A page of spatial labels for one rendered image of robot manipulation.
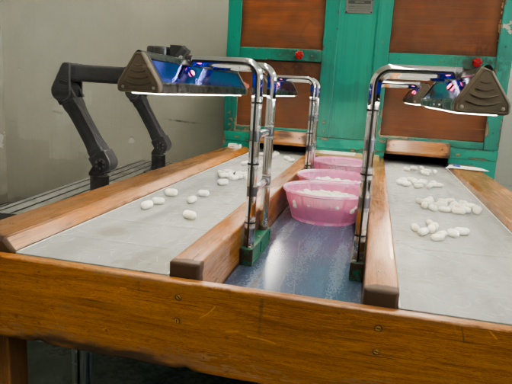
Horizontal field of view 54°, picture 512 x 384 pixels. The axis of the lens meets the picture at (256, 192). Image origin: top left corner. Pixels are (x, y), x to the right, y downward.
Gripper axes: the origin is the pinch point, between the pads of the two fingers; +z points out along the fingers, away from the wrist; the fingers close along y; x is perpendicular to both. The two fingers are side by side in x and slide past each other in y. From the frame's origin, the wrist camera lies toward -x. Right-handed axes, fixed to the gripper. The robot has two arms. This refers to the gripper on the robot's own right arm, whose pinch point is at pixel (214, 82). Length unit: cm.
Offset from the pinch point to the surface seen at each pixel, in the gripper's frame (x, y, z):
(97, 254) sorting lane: 33, -74, -3
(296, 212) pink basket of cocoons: 36.8, -9.9, 29.7
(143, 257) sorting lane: 33, -74, 5
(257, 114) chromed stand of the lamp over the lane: 6, -53, 22
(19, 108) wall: 27, 182, -184
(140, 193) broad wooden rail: 32.5, -24.8, -14.0
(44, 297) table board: 40, -80, -10
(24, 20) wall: -34, 181, -179
